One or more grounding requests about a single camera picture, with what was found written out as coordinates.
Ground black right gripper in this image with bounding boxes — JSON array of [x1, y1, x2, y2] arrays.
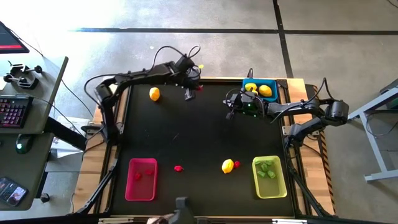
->
[[223, 90, 272, 121]]

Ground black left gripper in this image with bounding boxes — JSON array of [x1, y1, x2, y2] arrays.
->
[[174, 67, 203, 101]]

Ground orange-coloured lemon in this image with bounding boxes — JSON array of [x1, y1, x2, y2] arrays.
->
[[149, 86, 161, 102]]

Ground blue plastic basket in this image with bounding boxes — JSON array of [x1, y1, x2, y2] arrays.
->
[[242, 78, 279, 103]]

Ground yellow-green plastic basket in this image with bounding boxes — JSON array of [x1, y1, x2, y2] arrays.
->
[[251, 155, 288, 200]]

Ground pink plastic basket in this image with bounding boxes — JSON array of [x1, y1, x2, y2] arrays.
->
[[124, 157, 159, 202]]

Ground dark grey box-shaped object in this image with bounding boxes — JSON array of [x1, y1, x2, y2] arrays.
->
[[167, 196, 196, 224]]

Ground black rig strut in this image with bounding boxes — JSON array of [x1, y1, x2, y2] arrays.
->
[[76, 158, 119, 215], [287, 161, 332, 218]]

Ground yellow black hazard tape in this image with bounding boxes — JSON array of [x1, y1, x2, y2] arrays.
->
[[312, 84, 338, 215]]

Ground silver metal plate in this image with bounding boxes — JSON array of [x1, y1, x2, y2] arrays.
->
[[98, 217, 135, 224], [272, 218, 308, 224]]

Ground black diagonal beam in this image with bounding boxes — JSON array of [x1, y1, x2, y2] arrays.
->
[[44, 116, 88, 152]]

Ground white papers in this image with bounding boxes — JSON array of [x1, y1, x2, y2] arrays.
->
[[49, 116, 83, 160]]

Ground grey metal stand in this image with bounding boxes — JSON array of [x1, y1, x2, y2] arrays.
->
[[348, 79, 398, 184]]

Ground black desk clamp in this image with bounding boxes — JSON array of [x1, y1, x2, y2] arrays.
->
[[7, 60, 44, 75], [2, 73, 40, 90]]

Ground black computer mouse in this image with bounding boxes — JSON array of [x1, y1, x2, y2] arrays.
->
[[15, 133, 34, 155]]

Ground grey desk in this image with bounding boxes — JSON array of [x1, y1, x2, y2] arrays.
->
[[0, 55, 70, 212]]

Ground backlit black keyboard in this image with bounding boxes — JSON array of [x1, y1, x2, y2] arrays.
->
[[0, 95, 34, 129]]

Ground desk monitor with red bar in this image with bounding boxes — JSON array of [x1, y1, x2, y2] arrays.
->
[[0, 20, 30, 55]]

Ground smartphone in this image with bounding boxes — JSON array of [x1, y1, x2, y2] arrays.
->
[[0, 176, 29, 207]]

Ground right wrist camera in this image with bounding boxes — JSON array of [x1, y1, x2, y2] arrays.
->
[[241, 98, 259, 118]]

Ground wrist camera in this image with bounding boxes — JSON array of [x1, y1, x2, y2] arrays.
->
[[175, 55, 196, 72], [241, 98, 259, 118]]

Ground black aluminium table frame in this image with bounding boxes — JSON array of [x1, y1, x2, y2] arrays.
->
[[109, 77, 301, 218]]

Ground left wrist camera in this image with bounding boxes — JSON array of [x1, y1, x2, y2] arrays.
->
[[175, 55, 196, 72]]

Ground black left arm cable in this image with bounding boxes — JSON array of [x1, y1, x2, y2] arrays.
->
[[151, 45, 201, 74]]

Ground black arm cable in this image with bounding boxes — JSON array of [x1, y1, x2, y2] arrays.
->
[[151, 45, 201, 74], [273, 77, 331, 124]]

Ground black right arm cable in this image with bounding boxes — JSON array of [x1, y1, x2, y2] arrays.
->
[[273, 77, 331, 124]]

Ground thin black floor cable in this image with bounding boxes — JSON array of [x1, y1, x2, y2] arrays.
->
[[60, 79, 94, 116]]

